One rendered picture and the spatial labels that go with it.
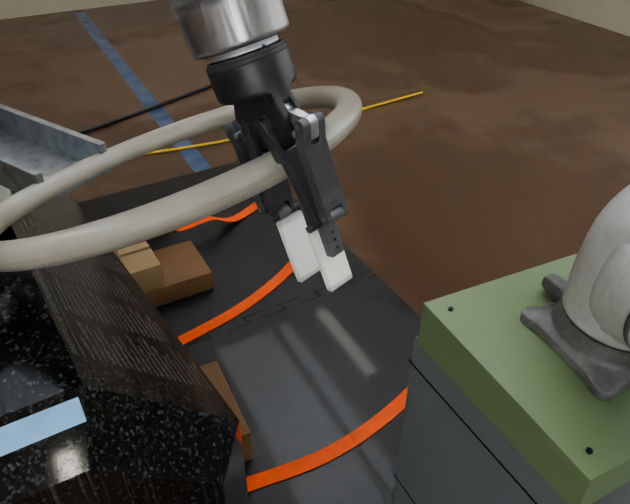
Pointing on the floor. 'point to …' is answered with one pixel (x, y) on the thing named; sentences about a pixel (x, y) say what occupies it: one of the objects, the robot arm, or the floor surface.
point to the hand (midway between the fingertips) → (315, 251)
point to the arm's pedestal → (469, 452)
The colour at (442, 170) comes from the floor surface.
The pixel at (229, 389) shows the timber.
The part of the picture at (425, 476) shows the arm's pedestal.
